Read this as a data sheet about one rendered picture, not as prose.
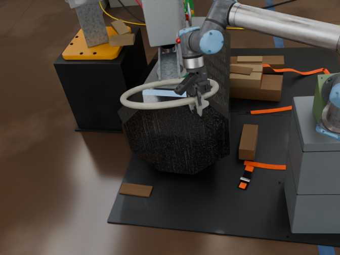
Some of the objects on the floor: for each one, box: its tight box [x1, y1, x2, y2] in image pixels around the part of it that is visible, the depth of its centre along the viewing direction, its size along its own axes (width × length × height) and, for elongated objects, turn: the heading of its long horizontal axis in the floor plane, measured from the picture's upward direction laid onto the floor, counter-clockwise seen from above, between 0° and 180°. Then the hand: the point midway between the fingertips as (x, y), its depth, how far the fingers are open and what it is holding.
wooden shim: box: [119, 183, 153, 197], centre depth 296 cm, size 25×10×2 cm, turn 83°
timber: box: [239, 124, 258, 161], centre depth 311 cm, size 30×12×12 cm, turn 173°
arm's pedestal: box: [278, 96, 340, 238], centre depth 236 cm, size 50×50×85 cm
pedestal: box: [54, 27, 148, 133], centre depth 354 cm, size 66×66×74 cm
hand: (195, 112), depth 170 cm, fingers closed on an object, 5 cm apart
